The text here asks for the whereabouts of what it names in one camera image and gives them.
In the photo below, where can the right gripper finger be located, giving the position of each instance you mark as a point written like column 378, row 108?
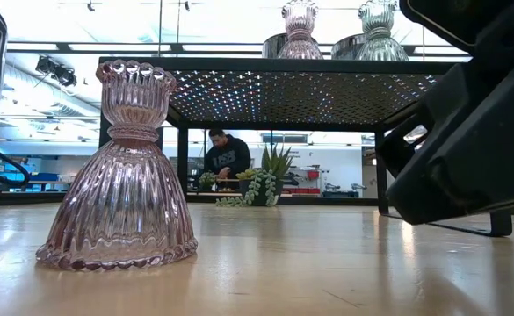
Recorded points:
column 393, row 162
column 480, row 153

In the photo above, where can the green ribbed glass candlestick holder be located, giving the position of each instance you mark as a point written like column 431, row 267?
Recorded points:
column 379, row 39

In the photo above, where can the red storage rack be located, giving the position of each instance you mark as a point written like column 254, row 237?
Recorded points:
column 300, row 191

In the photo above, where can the black perforated metal shelf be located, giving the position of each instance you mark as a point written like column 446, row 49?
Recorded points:
column 283, row 94

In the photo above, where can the potted succulent plant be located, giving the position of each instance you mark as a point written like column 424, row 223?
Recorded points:
column 261, row 188

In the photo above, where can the person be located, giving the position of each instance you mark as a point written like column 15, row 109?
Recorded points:
column 228, row 158

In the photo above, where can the small potted plant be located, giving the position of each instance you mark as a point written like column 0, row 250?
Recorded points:
column 207, row 180

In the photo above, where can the black track spotlight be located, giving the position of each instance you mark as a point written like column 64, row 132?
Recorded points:
column 61, row 74

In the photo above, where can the blue storage rack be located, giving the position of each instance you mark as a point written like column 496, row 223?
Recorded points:
column 45, row 177

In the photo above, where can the black aluminium table frame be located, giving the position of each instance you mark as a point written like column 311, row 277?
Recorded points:
column 28, row 198

